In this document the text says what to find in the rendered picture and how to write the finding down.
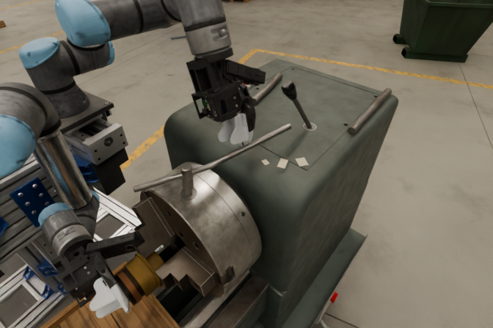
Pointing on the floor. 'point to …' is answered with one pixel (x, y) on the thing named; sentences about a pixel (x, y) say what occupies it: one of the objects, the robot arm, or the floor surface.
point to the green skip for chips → (442, 22)
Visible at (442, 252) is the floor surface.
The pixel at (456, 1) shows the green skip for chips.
